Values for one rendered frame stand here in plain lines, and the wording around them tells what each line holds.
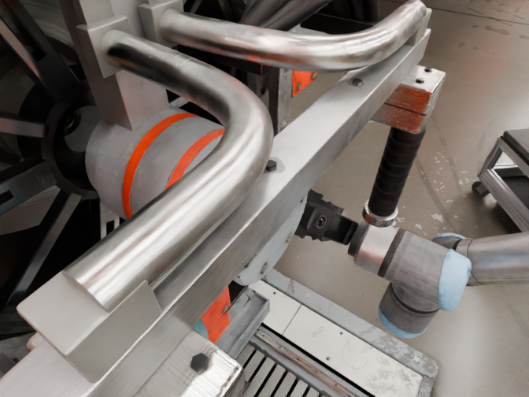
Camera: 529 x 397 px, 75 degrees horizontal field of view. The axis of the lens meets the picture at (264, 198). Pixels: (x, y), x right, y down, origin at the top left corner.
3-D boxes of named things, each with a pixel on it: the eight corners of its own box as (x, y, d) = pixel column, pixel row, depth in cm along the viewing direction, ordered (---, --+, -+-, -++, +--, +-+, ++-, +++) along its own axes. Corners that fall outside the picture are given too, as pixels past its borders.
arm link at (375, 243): (374, 278, 56) (400, 223, 55) (346, 264, 58) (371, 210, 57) (379, 272, 64) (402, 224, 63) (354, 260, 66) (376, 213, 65)
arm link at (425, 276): (445, 326, 56) (471, 294, 48) (371, 287, 61) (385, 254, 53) (459, 283, 61) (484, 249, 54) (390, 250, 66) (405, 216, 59)
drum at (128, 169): (181, 166, 51) (160, 73, 41) (308, 228, 42) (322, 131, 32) (100, 227, 43) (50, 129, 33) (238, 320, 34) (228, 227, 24)
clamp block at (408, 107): (355, 92, 42) (364, 47, 38) (431, 115, 38) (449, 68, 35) (336, 110, 39) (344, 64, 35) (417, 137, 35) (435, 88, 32)
